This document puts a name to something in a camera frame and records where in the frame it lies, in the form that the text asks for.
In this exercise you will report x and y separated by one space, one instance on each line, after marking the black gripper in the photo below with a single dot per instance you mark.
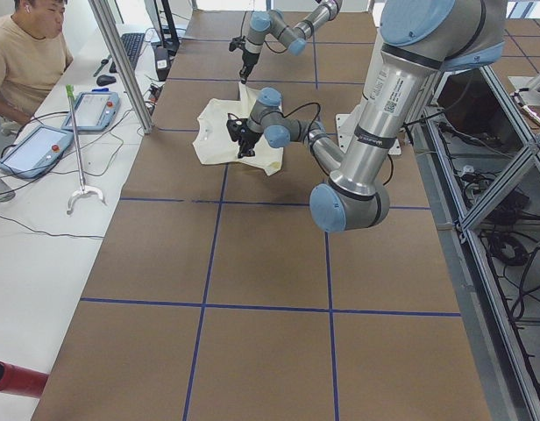
246 60
249 138

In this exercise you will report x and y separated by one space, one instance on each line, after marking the cream long-sleeve cat shirt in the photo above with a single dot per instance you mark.
213 144

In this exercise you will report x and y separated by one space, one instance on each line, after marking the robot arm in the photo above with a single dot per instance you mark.
293 38
419 39

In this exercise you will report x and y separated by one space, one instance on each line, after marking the black power adapter box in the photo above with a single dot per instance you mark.
162 63

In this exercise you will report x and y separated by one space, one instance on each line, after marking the black keyboard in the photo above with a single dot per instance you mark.
132 43

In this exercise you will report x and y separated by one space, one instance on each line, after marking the black computer mouse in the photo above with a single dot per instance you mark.
105 80

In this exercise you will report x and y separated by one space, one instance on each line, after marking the far blue teach pendant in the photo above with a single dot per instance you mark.
94 111

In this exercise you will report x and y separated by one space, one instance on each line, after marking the blue teach pendant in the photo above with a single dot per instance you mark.
37 153
94 111

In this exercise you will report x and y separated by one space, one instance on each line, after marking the metal reacher grabber tool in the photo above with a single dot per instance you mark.
84 189

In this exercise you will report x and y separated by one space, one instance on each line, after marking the near blue teach pendant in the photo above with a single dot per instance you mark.
37 153

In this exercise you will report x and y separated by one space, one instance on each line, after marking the person in beige shirt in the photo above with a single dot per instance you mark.
33 57

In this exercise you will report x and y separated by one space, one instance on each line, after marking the red cylinder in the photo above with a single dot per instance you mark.
21 381

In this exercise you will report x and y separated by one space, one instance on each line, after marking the white central pedestal column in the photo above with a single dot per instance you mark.
348 123

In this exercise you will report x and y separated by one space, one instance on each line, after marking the aluminium frame post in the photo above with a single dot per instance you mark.
108 28

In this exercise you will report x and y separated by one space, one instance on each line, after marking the aluminium frame side rack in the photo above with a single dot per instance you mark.
477 138

